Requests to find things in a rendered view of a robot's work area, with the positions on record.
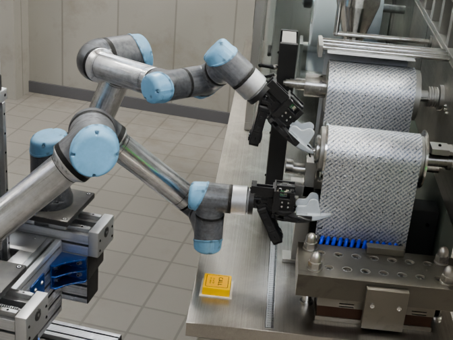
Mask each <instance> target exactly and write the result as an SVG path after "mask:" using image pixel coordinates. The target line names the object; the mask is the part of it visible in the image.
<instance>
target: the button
mask: <svg viewBox="0 0 453 340"><path fill-rule="evenodd" d="M231 279H232V277H231V276H228V275H215V274H209V273H206V274H205V276H204V282H203V286H202V294H204V295H216V296H222V297H229V295H230V290H231Z"/></svg>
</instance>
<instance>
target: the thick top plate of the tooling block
mask: <svg viewBox="0 0 453 340"><path fill-rule="evenodd" d="M303 244H304V242H298V245H297V255H296V261H295V295H302V296H308V297H315V298H328V299H334V300H346V301H353V302H364V299H365V291H366V287H367V285H372V286H379V287H391V288H398V289H408V290H409V300H408V305H407V307H410V308H422V309H429V310H441V311H448V312H453V286H445V285H442V284H441V283H440V279H441V276H442V273H443V272H444V269H445V268H446V267H447V266H449V265H450V266H453V258H449V260H448V262H449V263H448V265H447V266H440V265H437V264H436V263H435V262H434V259H435V256H430V255H422V254H410V253H404V257H401V256H389V255H381V254H369V253H366V249H364V248H352V247H345V246H332V245H326V244H317V251H316V252H319V253H320V254H321V256H322V270H321V271H320V272H311V271H309V270H308V269H307V265H308V261H309V259H310V257H311V254H312V253H313V252H307V251H305V250H304V249H303Z"/></svg>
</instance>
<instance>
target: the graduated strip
mask: <svg viewBox="0 0 453 340"><path fill-rule="evenodd" d="M277 248H278V244H276V245H273V243H272V242H271V241H270V253H269V264H268V285H267V296H266V317H265V328H270V329H273V328H274V309H275V293H276V263H277Z"/></svg>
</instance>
